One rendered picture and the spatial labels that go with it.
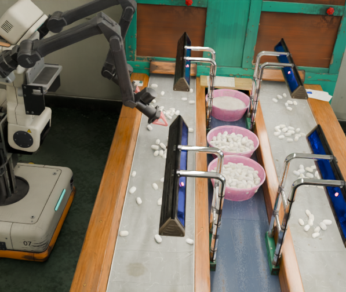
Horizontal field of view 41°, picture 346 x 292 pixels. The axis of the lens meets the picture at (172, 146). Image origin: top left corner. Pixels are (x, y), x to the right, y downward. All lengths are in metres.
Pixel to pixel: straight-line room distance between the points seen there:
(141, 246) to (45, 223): 0.94
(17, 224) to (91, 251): 0.95
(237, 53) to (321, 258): 1.54
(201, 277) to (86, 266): 0.41
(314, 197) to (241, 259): 0.49
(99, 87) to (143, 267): 2.55
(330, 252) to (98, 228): 0.90
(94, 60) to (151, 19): 1.15
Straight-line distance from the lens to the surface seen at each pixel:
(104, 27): 1.99
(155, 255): 1.79
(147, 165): 2.22
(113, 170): 2.15
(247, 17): 2.94
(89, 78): 4.07
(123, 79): 2.18
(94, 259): 1.75
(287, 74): 2.46
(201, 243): 1.82
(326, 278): 1.84
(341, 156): 2.47
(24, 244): 2.69
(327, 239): 2.00
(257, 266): 1.90
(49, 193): 2.83
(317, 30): 3.05
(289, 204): 1.66
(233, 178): 2.21
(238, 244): 1.97
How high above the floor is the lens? 2.04
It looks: 33 degrees down
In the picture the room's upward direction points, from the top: 3 degrees clockwise
